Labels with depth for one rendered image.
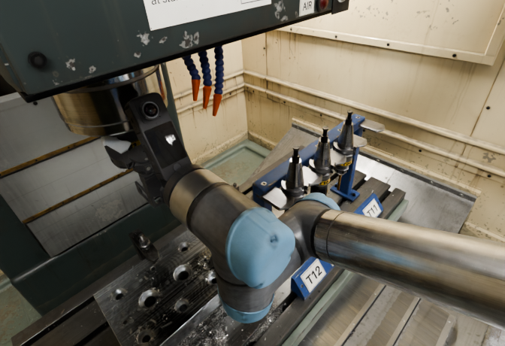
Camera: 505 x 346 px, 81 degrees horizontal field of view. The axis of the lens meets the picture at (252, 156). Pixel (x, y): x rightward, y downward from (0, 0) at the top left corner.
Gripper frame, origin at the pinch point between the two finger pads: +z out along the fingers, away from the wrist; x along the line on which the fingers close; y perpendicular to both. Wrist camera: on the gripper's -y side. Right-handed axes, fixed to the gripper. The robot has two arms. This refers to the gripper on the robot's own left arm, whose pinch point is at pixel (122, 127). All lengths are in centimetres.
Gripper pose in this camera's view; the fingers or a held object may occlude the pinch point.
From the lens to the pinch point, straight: 55.2
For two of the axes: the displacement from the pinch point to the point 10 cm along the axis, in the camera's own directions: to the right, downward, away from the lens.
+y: 0.4, 8.0, 5.9
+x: 7.1, -4.4, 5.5
